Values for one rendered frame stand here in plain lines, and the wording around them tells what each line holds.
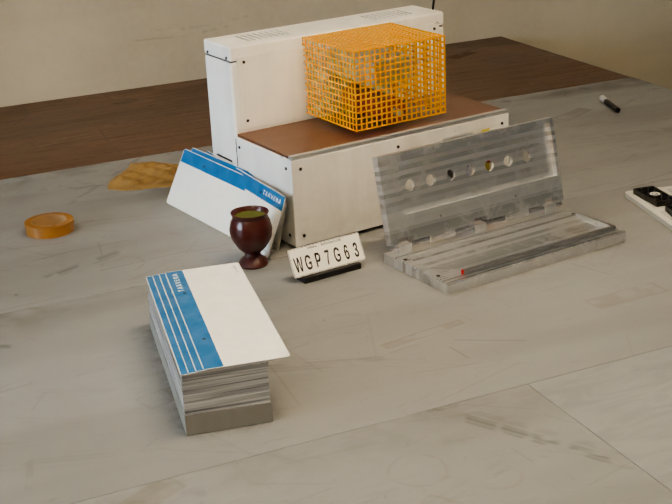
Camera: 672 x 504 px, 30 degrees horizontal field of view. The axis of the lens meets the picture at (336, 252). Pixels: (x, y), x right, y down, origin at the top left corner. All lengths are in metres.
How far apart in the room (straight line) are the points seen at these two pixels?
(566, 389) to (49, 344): 0.88
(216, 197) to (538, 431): 1.11
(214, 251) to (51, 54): 1.50
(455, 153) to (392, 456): 0.89
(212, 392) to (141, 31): 2.27
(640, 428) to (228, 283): 0.72
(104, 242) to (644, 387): 1.21
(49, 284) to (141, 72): 1.62
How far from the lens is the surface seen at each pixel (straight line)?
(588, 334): 2.15
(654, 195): 2.77
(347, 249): 2.42
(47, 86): 3.94
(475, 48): 4.32
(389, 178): 2.41
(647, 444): 1.84
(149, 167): 3.11
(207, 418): 1.87
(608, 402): 1.94
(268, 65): 2.66
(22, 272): 2.56
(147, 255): 2.57
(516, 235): 2.53
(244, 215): 2.45
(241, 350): 1.88
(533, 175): 2.63
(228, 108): 2.67
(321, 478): 1.74
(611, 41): 4.79
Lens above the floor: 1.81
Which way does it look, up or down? 21 degrees down
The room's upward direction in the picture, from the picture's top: 3 degrees counter-clockwise
